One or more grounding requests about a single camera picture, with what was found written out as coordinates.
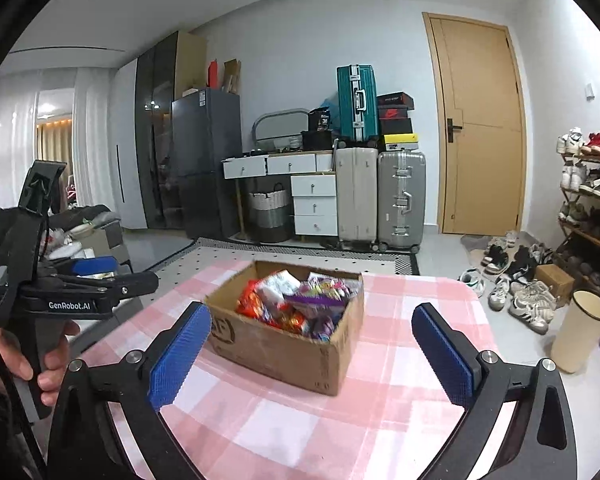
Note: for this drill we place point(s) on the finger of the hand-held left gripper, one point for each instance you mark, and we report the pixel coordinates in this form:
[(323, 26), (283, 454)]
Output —
[(130, 285), (95, 265)]

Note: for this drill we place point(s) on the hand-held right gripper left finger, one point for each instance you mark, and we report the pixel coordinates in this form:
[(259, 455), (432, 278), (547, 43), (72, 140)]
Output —
[(180, 355)]

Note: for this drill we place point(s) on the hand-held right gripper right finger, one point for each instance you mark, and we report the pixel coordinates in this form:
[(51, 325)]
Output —
[(445, 355)]

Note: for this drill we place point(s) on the red chip bag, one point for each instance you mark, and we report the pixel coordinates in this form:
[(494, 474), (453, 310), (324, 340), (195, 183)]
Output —
[(250, 302)]

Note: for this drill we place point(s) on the cardboard box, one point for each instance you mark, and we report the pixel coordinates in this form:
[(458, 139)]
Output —
[(280, 355)]

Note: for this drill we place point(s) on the large silver snack bag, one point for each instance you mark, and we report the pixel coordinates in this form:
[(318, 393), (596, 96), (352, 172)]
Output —
[(279, 284)]

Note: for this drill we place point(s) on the silver purple snack packet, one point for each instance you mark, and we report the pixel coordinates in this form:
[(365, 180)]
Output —
[(330, 284)]

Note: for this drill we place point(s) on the person's left hand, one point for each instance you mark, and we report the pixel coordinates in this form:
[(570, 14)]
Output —
[(10, 355)]

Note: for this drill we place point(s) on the dotted white rug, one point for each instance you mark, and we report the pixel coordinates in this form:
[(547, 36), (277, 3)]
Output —
[(200, 255)]

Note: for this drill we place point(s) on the scattered loose shoes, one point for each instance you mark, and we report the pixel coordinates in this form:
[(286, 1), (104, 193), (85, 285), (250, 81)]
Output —
[(525, 300)]

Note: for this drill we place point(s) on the white curtain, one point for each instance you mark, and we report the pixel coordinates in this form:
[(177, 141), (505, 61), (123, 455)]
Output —
[(95, 150)]

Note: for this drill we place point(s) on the pink checked tablecloth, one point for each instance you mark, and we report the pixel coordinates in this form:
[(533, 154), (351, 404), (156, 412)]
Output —
[(280, 425)]

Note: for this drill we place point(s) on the small brown carton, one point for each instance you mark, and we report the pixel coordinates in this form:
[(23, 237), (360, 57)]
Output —
[(554, 282)]

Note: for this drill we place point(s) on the cream waste bin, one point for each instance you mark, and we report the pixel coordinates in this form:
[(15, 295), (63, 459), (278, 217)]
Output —
[(580, 335)]

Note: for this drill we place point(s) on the dark glass wardrobe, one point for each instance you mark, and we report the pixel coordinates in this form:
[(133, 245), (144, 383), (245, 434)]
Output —
[(155, 135)]

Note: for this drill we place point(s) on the dark grey fridge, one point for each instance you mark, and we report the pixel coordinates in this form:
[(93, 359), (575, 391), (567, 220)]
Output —
[(205, 160)]

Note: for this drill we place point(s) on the grey white laundry basket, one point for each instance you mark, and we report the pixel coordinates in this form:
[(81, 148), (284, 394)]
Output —
[(269, 215)]

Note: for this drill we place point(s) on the silver suitcase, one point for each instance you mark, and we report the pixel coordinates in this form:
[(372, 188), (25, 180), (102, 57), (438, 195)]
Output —
[(401, 200)]

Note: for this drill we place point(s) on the beige suitcase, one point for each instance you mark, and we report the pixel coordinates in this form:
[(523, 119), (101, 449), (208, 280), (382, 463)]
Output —
[(356, 195)]

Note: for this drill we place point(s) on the wooden shoe rack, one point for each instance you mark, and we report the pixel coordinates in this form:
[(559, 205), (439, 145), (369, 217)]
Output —
[(587, 240)]

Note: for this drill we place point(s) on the white desk with drawers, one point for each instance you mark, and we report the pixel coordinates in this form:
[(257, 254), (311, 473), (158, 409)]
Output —
[(280, 162)]

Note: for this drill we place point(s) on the white drawer cabinet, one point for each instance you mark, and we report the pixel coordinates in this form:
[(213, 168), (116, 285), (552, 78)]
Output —
[(313, 205)]

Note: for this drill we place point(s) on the black yellow shoe box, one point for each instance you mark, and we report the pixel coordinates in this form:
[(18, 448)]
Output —
[(401, 142)]

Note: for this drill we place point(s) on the arched mirror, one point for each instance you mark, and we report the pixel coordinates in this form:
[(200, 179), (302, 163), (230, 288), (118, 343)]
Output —
[(280, 124)]

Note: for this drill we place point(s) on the large flat cardboard sheet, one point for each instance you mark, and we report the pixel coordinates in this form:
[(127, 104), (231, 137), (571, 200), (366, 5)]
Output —
[(191, 65)]

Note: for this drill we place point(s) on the red flat box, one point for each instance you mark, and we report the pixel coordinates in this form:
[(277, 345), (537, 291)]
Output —
[(213, 75)]

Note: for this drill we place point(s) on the rows of stored sneakers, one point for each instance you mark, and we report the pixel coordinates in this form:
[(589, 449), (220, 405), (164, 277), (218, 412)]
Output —
[(595, 180)]

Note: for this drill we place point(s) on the folded brown cardboard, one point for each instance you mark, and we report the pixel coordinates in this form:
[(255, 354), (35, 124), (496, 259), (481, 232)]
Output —
[(232, 77)]

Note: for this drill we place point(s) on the black storage box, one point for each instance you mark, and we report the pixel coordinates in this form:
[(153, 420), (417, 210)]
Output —
[(317, 140)]

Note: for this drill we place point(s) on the wooden door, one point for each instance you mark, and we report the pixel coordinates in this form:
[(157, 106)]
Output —
[(485, 120)]

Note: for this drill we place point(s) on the black pouch bag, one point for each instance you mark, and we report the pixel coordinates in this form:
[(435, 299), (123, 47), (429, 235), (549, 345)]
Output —
[(321, 120)]

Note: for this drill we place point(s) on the black red shoe box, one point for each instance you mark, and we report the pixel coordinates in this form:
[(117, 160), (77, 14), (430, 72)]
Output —
[(396, 99)]

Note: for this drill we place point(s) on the teal suitcase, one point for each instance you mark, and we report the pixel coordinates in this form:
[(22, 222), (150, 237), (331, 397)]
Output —
[(357, 102)]

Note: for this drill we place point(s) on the wall light switch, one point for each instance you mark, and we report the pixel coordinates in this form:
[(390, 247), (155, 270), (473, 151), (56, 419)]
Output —
[(589, 90)]

